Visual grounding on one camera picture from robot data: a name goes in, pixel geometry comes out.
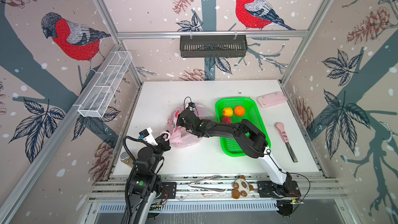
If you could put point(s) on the brown white plush toy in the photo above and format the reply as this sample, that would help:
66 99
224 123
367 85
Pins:
241 188

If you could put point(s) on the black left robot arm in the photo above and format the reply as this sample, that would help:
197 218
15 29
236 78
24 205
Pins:
144 182

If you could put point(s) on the red fruit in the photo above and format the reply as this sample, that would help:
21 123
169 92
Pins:
226 119

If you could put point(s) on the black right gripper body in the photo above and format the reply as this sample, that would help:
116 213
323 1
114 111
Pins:
183 121

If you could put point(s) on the white wire mesh shelf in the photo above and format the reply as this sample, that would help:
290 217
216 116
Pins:
101 94

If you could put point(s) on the metal tongs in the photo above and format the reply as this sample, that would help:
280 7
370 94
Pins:
206 184

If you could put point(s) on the orange fruit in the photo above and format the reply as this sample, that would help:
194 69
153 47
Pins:
239 111

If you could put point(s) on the yellow fruit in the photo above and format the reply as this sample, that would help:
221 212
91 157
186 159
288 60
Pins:
228 112

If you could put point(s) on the black hanging wall basket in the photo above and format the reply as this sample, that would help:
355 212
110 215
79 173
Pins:
213 46

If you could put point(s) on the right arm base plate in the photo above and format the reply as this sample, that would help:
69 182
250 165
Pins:
267 189

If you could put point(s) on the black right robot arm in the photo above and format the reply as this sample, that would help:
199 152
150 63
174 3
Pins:
252 142

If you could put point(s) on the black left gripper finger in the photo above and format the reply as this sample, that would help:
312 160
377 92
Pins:
163 142
146 136

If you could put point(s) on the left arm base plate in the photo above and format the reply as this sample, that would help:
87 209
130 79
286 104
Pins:
167 191

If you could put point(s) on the pink plastic bag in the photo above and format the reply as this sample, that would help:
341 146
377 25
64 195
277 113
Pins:
179 137

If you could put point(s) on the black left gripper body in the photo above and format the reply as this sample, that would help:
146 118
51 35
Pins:
157 154

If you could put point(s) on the small glass jar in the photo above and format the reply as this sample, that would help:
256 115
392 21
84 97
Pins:
126 159

